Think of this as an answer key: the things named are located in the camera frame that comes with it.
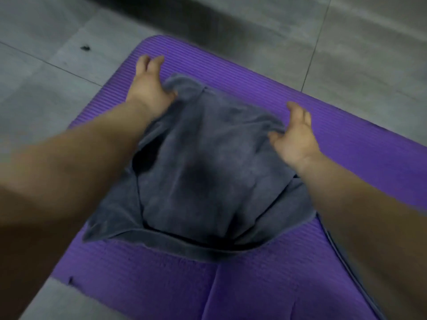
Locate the person's right hand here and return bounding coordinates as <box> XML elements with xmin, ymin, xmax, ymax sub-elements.
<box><xmin>267</xmin><ymin>101</ymin><xmax>323</xmax><ymax>173</ymax></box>

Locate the person's left hand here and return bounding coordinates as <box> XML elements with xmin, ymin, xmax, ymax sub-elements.
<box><xmin>126</xmin><ymin>54</ymin><xmax>178</xmax><ymax>120</ymax></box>

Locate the dark grey tagged towel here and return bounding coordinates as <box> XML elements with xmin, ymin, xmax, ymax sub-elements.
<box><xmin>81</xmin><ymin>73</ymin><xmax>385</xmax><ymax>320</ymax></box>

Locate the person's right forearm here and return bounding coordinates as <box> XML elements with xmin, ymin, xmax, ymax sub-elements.
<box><xmin>294</xmin><ymin>152</ymin><xmax>427</xmax><ymax>320</ymax></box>

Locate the person's left forearm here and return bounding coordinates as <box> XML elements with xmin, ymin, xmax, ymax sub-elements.
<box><xmin>0</xmin><ymin>98</ymin><xmax>158</xmax><ymax>320</ymax></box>

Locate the purple yoga mat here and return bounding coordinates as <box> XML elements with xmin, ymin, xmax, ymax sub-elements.
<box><xmin>53</xmin><ymin>34</ymin><xmax>427</xmax><ymax>320</ymax></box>

